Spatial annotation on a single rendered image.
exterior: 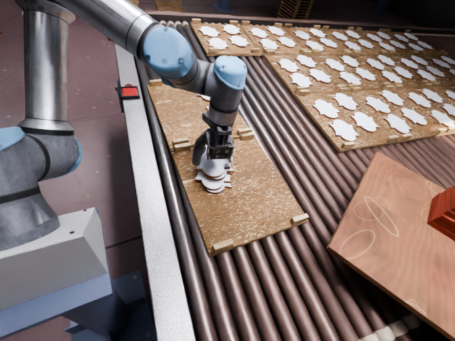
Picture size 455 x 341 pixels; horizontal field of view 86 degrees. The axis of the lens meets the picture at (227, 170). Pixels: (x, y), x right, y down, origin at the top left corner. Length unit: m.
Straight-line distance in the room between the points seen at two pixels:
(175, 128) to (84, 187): 1.19
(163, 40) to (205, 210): 0.50
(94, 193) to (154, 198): 1.22
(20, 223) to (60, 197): 1.44
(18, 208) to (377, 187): 0.96
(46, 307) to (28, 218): 0.26
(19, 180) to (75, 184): 1.47
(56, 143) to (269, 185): 0.64
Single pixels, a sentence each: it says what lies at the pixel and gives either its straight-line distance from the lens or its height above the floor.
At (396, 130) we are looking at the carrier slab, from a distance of 1.50.
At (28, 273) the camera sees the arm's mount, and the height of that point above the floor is 1.02.
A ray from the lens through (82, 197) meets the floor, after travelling 2.01.
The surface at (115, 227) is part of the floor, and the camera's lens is 1.83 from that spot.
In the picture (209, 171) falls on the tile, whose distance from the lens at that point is 0.79.
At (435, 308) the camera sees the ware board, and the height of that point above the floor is 1.04.
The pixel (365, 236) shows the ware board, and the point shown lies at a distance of 0.80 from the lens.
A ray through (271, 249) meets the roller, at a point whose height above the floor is 0.92.
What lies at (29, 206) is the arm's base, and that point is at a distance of 0.64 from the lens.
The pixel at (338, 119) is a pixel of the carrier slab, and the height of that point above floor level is 0.94.
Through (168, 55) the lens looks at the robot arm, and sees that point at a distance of 0.45.
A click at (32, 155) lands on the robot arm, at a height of 1.16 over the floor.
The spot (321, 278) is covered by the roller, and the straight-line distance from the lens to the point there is 0.82.
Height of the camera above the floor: 1.61
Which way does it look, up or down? 50 degrees down
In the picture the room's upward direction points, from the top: 15 degrees clockwise
